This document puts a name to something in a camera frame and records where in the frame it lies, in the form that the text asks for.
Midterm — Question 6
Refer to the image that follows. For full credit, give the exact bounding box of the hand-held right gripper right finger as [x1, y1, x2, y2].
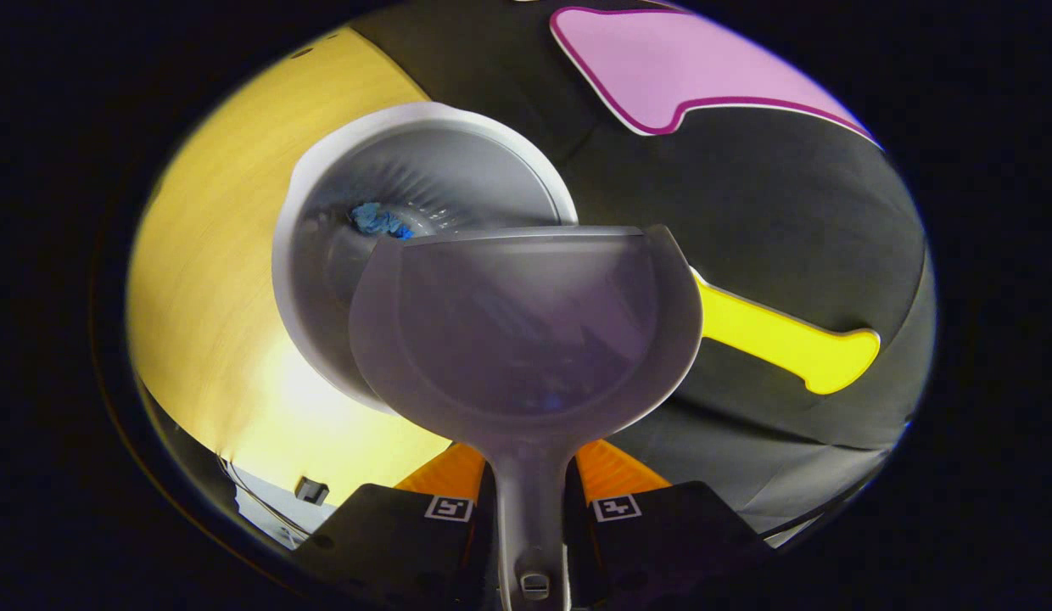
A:
[564, 439, 773, 611]

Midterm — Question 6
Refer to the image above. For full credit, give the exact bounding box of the black backdrop cloth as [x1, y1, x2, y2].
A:
[352, 0, 938, 544]

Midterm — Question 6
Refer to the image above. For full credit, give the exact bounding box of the yellow wooden desktop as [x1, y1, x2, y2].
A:
[126, 25, 455, 510]

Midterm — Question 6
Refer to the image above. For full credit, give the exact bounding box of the white ribbed garbage bin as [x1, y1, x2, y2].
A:
[271, 102, 579, 417]

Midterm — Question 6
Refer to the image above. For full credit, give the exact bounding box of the grey dustpan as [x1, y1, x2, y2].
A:
[348, 225, 705, 611]

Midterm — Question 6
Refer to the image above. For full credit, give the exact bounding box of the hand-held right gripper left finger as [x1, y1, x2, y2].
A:
[310, 441, 498, 611]

